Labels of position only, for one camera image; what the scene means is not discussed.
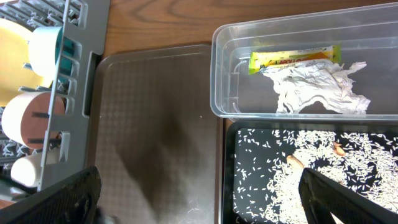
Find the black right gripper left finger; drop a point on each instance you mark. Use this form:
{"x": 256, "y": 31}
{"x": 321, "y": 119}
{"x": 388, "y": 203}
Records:
{"x": 72, "y": 200}

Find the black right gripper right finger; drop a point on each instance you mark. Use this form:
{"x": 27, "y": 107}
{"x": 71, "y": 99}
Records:
{"x": 323, "y": 198}

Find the pale green cup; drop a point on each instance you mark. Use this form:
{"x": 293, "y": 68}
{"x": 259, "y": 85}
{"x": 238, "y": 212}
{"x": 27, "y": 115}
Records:
{"x": 27, "y": 170}

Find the pink white bowl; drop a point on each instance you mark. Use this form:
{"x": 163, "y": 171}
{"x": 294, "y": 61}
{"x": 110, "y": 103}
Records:
{"x": 18, "y": 122}

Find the white paper napkin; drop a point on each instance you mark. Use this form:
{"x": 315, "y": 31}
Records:
{"x": 302, "y": 84}

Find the yellow round plate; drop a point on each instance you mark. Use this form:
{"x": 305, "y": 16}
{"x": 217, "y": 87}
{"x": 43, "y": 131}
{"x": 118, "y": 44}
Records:
{"x": 14, "y": 53}

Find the green snack wrapper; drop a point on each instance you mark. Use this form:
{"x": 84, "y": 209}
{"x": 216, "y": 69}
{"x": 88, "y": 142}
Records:
{"x": 260, "y": 60}

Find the light blue bowl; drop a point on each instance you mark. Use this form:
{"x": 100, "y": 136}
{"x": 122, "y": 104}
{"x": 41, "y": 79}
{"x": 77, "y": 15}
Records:
{"x": 44, "y": 47}

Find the black waste tray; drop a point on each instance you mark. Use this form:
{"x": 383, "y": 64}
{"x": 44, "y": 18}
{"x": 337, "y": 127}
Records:
{"x": 264, "y": 174}

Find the clear plastic waste bin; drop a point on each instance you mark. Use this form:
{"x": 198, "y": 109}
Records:
{"x": 365, "y": 34}

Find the spilled rice pile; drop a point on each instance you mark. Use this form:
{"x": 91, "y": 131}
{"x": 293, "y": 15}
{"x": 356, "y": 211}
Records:
{"x": 342, "y": 165}

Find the brown serving tray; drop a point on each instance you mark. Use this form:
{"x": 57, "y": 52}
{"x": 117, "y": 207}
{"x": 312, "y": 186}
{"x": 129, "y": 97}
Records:
{"x": 154, "y": 137}

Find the grey plastic dish rack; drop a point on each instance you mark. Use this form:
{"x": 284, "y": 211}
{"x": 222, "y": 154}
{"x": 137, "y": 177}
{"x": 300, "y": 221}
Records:
{"x": 84, "y": 23}

